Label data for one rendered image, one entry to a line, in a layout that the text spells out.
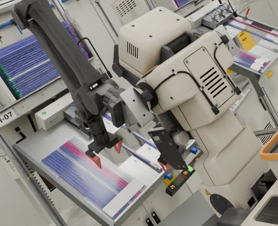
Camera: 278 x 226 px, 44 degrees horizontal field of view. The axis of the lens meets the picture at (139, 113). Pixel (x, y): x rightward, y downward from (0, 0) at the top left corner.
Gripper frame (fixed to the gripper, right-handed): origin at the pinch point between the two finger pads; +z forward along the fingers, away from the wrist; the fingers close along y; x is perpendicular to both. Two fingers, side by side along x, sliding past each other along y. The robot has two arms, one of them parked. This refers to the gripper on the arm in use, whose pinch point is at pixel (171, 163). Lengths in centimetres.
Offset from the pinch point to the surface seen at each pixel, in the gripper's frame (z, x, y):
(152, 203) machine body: 45.9, -11.4, -1.8
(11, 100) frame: -14, -81, 27
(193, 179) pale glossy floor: 132, -32, -91
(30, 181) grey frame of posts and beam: 21, -60, 42
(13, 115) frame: -6, -80, 30
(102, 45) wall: 83, -202, -152
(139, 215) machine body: 45.3, -11.8, 9.5
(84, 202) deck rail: 6.8, -20.2, 38.0
